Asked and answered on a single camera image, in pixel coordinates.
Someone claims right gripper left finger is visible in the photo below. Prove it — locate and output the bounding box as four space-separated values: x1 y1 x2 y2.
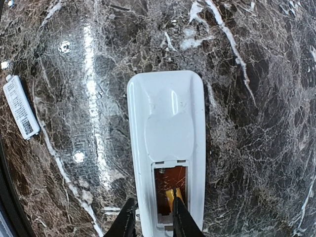
104 197 136 237

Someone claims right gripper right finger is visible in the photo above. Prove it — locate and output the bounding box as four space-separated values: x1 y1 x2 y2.
172 188 204 237

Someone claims orange battery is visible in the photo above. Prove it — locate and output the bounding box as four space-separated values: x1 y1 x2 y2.
165 188 183 212

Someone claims white remote control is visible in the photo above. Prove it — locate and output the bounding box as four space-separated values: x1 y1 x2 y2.
126 71 206 237

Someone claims white battery compartment cover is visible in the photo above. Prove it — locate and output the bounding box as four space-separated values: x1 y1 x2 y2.
3 75 40 140

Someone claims black front rail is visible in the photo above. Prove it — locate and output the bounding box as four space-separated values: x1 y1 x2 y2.
0 146 35 237

